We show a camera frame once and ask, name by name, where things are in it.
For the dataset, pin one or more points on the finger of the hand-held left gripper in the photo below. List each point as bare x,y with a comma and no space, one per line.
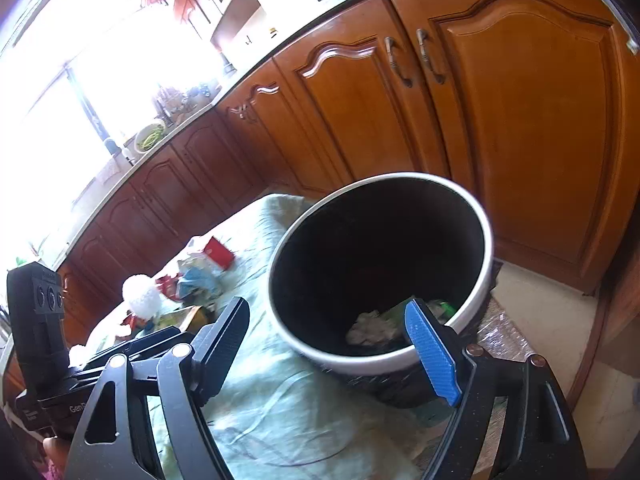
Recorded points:
150,337

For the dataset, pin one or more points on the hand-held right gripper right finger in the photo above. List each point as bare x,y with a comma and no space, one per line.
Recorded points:
432,355

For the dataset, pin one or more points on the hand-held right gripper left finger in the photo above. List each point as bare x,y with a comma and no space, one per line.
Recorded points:
222,345

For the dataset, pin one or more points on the yellow snack packet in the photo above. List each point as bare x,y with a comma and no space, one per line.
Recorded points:
182,316

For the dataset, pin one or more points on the white fluffy ball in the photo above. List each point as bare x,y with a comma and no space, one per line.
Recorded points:
141,295

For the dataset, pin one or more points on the green wrapper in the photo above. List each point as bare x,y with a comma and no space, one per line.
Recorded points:
442,307

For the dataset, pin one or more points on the red snack wrapper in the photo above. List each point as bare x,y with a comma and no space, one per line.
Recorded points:
167,287

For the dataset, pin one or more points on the blue wrapper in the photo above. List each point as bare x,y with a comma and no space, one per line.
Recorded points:
200,282

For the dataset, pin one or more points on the white paper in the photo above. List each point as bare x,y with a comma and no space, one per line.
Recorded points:
370,330

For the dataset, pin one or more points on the clear plastic wrapper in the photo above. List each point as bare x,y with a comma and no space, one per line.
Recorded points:
192,261

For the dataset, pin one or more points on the small red box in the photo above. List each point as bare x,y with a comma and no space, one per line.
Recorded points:
218,254

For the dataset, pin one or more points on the black bin with white rim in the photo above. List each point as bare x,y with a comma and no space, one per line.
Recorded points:
360,240

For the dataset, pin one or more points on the clear plastic table cover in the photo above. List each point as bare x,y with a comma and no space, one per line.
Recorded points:
502,330

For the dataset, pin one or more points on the light green floral tablecloth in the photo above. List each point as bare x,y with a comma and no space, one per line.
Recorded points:
280,400

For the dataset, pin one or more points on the bowl of green vegetables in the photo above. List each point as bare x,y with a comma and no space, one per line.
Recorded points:
150,136

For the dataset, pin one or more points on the utensil holder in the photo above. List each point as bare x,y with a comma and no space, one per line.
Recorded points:
167,102

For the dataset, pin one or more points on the wooden base cabinets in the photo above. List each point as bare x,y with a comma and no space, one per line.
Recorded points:
525,135

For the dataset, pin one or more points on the kitchen window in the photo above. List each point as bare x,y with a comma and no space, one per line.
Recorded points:
100,60

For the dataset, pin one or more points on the grey kitchen countertop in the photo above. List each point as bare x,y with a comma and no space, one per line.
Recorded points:
252,71

